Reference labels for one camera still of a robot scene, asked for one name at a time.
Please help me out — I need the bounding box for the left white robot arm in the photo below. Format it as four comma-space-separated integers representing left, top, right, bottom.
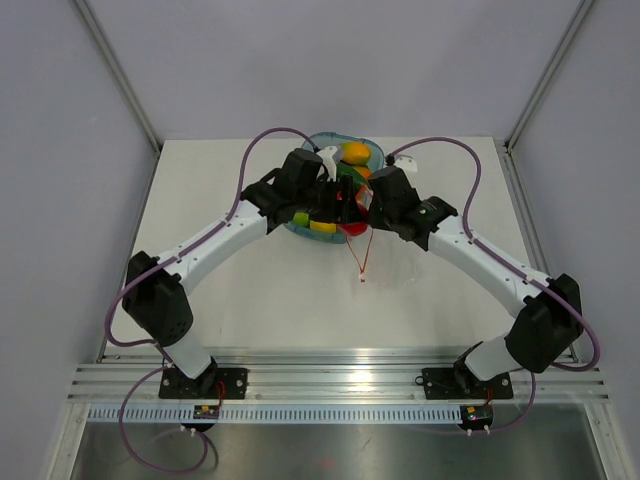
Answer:
122, 146, 353, 398

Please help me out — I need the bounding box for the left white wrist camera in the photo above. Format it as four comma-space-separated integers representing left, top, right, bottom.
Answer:
317, 145, 344, 180

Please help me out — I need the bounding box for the aluminium frame post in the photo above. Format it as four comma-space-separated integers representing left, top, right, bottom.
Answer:
504, 0, 598, 155
70, 0, 163, 159

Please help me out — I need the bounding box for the control board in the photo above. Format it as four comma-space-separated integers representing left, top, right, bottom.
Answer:
193, 404, 220, 420
459, 404, 494, 435

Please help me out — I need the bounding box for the right control board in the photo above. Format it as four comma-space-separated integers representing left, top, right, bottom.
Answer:
459, 404, 494, 435

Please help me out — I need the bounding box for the right aluminium frame post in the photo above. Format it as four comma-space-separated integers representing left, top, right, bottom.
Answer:
504, 0, 598, 155

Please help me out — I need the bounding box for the aluminium mounting rail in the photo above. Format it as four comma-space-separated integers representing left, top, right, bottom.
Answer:
67, 347, 609, 404

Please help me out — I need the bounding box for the teal plastic fruit basket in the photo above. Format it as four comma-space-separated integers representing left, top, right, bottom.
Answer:
285, 132, 385, 244

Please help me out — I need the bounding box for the clear zip top bag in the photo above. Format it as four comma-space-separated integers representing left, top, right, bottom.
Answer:
346, 226, 425, 289

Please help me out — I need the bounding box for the orange yellow mango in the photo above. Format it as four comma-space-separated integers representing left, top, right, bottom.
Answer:
338, 142, 371, 166

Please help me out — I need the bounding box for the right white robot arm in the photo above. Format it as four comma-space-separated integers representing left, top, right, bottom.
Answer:
368, 167, 584, 397

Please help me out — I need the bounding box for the green guava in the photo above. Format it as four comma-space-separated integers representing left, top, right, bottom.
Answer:
292, 212, 310, 228

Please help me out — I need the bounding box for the white slotted cable duct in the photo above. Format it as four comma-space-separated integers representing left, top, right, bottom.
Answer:
88, 404, 461, 425

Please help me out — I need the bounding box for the left control board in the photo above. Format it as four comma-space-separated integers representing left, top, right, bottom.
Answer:
193, 404, 220, 420

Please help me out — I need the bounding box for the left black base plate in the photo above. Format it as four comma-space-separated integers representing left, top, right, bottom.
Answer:
158, 367, 248, 400

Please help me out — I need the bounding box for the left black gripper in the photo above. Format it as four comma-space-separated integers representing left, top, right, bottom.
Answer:
295, 175, 362, 225

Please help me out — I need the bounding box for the green cucumber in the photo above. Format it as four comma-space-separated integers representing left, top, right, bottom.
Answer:
336, 162, 359, 176

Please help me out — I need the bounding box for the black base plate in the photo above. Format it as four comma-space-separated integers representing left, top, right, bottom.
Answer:
414, 367, 514, 401
158, 367, 248, 400

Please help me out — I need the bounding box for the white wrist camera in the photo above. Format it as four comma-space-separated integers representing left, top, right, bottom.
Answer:
317, 145, 344, 180
386, 154, 418, 173

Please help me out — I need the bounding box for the yellow lemon right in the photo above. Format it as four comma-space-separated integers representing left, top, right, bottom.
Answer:
356, 186, 370, 201

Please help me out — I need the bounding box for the yellow lemon front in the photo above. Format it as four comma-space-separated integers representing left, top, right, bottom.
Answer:
309, 220, 337, 234

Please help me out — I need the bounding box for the yellow lemon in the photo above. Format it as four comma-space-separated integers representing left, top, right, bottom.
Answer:
309, 220, 337, 234
356, 186, 370, 201

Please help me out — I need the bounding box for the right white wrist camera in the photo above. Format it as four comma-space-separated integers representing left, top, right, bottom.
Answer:
386, 154, 418, 173

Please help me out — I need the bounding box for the left aluminium frame post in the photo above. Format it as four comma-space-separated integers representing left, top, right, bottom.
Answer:
70, 0, 163, 159

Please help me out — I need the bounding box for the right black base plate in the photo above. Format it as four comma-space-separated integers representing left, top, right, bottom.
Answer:
414, 367, 514, 401

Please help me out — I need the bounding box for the red apple front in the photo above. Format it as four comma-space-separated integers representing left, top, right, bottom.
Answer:
338, 222, 368, 237

